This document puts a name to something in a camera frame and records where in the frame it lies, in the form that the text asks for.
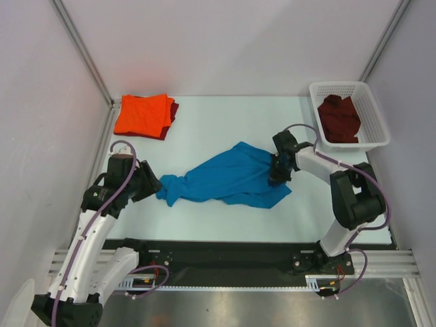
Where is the right aluminium frame post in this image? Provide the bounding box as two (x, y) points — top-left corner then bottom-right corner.
(358, 0), (413, 82)

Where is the folded orange t shirt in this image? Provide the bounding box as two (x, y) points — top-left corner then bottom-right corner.
(114, 94), (175, 138)

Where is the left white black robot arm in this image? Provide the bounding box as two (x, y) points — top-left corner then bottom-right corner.
(31, 154), (161, 326)

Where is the white plastic basket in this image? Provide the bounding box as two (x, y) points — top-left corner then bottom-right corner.
(309, 81), (390, 153)

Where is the white slotted cable duct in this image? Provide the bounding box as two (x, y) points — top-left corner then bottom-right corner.
(119, 275), (341, 292)

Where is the folded dark red t shirt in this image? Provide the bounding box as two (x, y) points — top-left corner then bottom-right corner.
(149, 102), (179, 140)

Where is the aluminium front rail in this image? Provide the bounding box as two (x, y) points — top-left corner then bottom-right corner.
(48, 249), (420, 278)

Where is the left aluminium frame post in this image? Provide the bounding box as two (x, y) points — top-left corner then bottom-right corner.
(49, 0), (114, 108)

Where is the blue t shirt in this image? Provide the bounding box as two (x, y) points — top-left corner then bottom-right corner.
(156, 142), (292, 209)

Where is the aluminium frame post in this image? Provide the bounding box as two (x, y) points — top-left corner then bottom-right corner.
(358, 0), (413, 82)
(49, 0), (114, 108)

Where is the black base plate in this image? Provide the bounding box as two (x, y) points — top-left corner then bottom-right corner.
(69, 238), (398, 287)

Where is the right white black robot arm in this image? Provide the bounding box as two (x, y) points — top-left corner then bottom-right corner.
(268, 130), (387, 275)

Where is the crumpled dark red t shirt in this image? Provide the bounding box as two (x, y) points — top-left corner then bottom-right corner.
(317, 95), (361, 144)

